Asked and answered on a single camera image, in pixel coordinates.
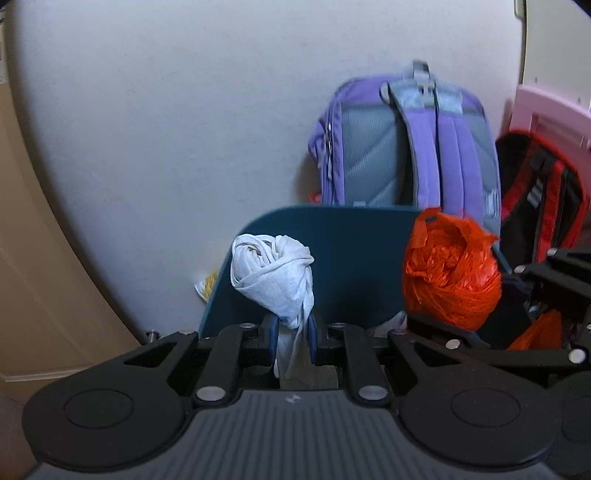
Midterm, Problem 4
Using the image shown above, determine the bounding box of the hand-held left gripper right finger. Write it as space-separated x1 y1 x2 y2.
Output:
307 314 462 408

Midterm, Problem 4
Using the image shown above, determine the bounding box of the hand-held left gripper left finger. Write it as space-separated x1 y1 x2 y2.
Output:
122 314 280 409

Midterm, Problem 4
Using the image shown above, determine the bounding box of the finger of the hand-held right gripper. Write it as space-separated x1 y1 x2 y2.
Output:
513 248 591 325
407 314 591 376

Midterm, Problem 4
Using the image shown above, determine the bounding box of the white cloth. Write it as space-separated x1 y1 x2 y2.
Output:
230 233 315 379

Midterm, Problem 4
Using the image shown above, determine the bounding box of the dark teal bin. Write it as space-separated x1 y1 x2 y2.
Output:
198 205 536 352

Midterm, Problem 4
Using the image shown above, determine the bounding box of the orange plastic bag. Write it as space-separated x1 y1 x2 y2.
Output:
403 208 565 352

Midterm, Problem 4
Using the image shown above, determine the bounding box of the white crumpled paper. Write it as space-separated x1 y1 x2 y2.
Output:
369 311 410 339

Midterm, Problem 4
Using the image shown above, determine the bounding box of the yellow white wrapper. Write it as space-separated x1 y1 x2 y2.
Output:
194 270 221 305

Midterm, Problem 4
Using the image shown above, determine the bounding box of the red black backpack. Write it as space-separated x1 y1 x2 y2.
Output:
495 130 591 264

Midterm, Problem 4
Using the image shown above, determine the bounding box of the purple grey backpack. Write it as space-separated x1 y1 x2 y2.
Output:
308 60 503 236

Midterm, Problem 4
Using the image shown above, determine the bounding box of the pink cabinet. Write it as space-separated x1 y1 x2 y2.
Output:
508 87 591 153

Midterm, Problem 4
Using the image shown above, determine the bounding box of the brown wooden door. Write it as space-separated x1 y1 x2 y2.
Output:
0 28 144 384

